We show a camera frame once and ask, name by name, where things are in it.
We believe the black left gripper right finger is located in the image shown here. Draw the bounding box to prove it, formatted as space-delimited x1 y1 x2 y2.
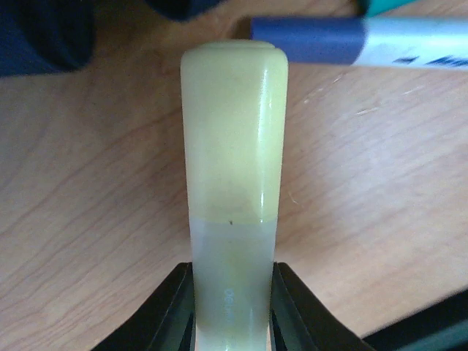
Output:
270 263 373 351

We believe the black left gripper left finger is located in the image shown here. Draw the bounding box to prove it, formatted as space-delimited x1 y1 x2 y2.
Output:
94 263 196 351

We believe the yellow highlighter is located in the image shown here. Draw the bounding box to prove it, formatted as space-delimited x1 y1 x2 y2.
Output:
181 40 288 350

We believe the purple-capped white marker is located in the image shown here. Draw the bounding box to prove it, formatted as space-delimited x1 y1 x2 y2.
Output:
250 17 467 70

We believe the navy blue backpack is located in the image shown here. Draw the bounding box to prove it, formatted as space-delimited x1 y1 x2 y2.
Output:
1 1 220 78

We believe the green-capped white marker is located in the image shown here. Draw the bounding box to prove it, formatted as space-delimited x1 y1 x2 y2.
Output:
352 0 468 19

